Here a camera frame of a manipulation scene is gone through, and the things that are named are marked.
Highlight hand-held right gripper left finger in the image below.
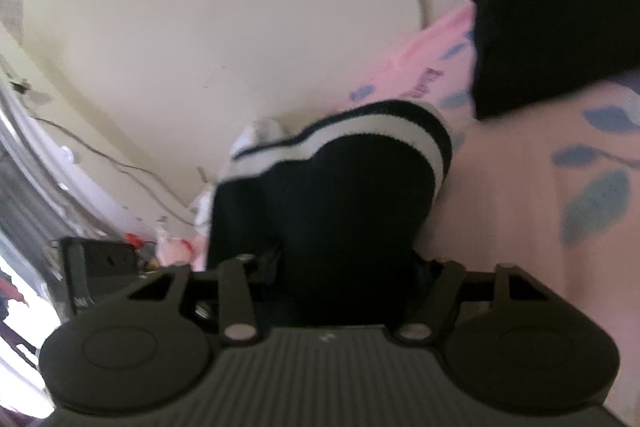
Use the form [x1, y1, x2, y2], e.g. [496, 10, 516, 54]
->
[117, 249, 282, 346]

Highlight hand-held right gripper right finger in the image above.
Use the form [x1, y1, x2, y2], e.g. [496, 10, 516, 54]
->
[392, 256, 555, 344]

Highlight white plastic bag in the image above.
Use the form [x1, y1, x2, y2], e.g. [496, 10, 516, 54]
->
[157, 234, 196, 270]

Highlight pink printed bedsheet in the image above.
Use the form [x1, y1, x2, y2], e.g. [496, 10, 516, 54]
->
[190, 2, 640, 427]

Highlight black flat box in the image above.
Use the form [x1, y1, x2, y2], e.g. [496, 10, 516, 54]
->
[57, 236, 151, 324]

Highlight white cloth pile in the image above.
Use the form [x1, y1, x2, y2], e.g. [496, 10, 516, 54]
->
[192, 119, 301, 230]

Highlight dark wall cable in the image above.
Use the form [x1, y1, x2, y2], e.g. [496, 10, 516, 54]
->
[32, 114, 198, 228]

